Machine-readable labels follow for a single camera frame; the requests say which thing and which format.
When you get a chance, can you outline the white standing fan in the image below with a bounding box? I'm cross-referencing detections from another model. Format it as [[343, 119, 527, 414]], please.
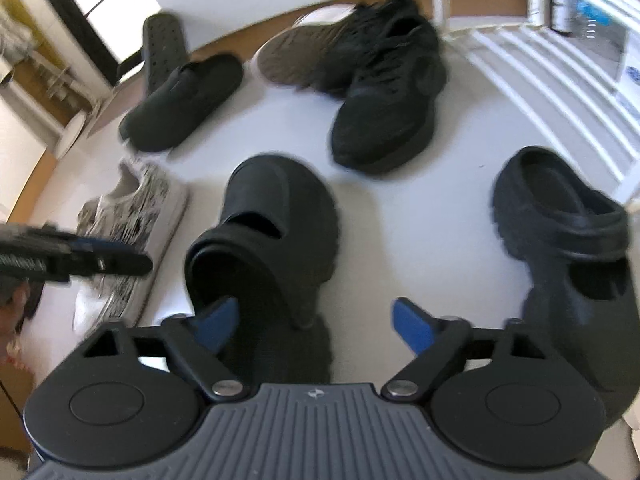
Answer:
[[56, 111, 89, 159]]

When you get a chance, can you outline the white printed sneaker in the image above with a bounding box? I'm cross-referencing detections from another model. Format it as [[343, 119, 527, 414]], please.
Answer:
[[71, 159, 192, 333], [251, 2, 366, 88]]

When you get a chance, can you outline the black lace-up sneaker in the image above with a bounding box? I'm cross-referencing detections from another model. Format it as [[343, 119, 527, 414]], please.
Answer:
[[329, 25, 449, 175], [320, 0, 443, 96]]

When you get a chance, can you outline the black textured slip-on shoe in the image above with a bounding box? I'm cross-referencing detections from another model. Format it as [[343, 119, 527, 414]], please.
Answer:
[[118, 53, 245, 152], [142, 12, 189, 95]]

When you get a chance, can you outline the clear plastic water bottle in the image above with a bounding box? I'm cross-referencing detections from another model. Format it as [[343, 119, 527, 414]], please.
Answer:
[[572, 0, 632, 63]]

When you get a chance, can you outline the dark glass bottle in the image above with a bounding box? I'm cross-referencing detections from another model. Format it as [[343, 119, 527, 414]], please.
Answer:
[[549, 0, 577, 37]]

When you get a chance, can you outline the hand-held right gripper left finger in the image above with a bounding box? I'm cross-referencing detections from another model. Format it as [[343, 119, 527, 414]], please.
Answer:
[[80, 297, 251, 403]]

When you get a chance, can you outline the black strap rubber clog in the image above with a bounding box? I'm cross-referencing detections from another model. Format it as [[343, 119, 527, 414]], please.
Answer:
[[184, 155, 342, 391], [491, 146, 640, 413]]

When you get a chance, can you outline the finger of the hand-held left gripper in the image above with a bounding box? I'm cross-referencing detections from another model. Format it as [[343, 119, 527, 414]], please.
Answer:
[[47, 232, 126, 255], [67, 250, 154, 277]]

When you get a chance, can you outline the flat brown cardboard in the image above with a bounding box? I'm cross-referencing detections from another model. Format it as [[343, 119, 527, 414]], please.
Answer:
[[0, 360, 37, 441]]

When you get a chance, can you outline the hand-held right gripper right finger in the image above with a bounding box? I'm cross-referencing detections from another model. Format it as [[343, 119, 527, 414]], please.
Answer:
[[381, 297, 551, 403]]

